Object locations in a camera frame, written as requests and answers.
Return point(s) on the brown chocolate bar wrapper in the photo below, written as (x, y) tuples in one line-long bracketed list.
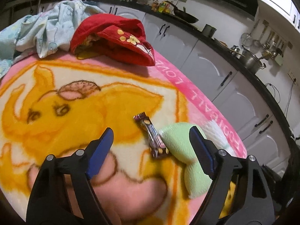
[(157, 147)]

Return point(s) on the white yarn tassel bundle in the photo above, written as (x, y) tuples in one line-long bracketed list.
[(214, 133)]

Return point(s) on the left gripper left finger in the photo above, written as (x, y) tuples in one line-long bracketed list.
[(49, 202)]

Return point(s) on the small steel canister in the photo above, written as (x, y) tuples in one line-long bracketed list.
[(208, 31)]

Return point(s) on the light blue patterned cloth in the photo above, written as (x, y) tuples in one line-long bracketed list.
[(44, 33)]

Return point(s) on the black wok pan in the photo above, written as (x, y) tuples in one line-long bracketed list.
[(183, 14)]

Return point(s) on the red embroidered cloth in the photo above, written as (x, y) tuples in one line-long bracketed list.
[(121, 39)]

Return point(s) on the large steel stockpot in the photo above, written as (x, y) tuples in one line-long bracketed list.
[(251, 62)]

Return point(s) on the pink cartoon fleece blanket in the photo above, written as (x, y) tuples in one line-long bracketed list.
[(59, 104)]

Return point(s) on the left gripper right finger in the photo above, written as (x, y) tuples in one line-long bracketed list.
[(238, 194)]

